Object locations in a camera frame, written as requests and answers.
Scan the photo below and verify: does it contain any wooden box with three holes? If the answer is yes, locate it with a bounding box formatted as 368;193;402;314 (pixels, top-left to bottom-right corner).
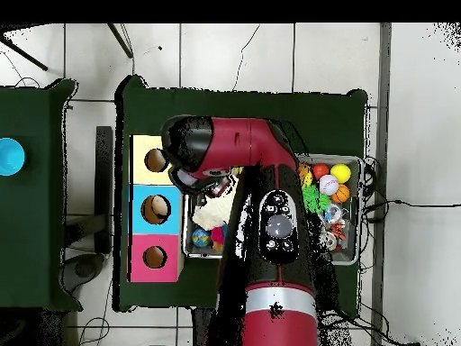
128;134;185;284

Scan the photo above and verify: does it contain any clear mesh bin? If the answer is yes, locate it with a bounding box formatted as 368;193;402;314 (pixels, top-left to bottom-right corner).
181;152;364;267

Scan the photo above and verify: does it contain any pale yellow knitted cloth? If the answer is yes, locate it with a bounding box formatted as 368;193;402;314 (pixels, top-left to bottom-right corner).
191;188;239;232

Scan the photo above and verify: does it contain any small globe ball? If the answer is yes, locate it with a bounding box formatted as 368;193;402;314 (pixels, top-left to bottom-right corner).
191;227;212;248

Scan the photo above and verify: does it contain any green spiky ball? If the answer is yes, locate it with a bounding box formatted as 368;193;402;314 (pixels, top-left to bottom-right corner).
301;186;332;216

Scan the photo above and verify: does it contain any red orange ball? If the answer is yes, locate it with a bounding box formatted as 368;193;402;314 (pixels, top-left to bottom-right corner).
311;162;330;181

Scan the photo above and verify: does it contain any white baseball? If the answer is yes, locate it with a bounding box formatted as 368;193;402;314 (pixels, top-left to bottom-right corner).
319;174;340;196

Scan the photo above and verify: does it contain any dark grey stand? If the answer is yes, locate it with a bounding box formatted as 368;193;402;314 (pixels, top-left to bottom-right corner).
63;125;114;296

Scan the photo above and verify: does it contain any crushed metal can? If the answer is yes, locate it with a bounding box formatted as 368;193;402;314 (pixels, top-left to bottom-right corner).
316;230;339;253

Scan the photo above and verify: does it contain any yellow ball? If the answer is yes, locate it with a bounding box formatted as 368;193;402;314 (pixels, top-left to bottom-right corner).
330;163;353;185

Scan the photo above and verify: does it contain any small orange basketball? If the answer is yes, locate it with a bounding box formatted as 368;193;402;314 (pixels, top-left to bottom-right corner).
330;184;351;205

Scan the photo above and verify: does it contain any black stand leg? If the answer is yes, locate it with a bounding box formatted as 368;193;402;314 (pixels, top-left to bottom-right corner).
107;23;135;59
0;32;50;72

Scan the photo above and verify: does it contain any dark green side table cloth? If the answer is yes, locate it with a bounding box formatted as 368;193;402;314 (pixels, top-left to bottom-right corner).
0;77;79;313

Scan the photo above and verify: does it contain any blue round bowl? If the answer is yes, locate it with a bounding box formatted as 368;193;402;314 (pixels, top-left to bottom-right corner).
0;137;27;178

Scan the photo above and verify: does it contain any black floor cable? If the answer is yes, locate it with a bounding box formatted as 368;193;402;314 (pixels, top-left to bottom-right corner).
362;196;461;217

